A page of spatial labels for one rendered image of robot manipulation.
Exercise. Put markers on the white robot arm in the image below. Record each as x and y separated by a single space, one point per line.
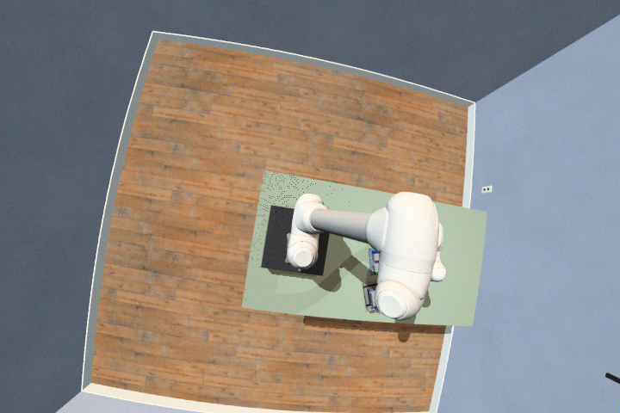
405 233

